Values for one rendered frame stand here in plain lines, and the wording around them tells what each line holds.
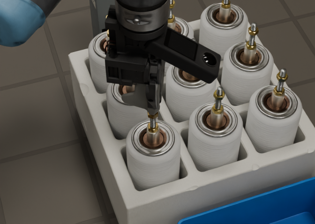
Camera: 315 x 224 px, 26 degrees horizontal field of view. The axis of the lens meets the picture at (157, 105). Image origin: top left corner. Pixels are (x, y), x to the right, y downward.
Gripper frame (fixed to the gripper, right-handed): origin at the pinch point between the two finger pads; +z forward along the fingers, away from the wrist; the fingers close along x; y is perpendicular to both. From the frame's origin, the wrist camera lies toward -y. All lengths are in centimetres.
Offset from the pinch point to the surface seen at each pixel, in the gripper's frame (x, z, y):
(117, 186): 5.8, 17.4, 6.3
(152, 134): 1.1, 6.6, 0.7
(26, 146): -10.8, 34.3, 30.9
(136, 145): 2.3, 8.9, 3.3
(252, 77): -17.5, 9.8, -15.1
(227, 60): -20.6, 9.4, -9.9
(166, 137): -0.6, 9.0, -1.4
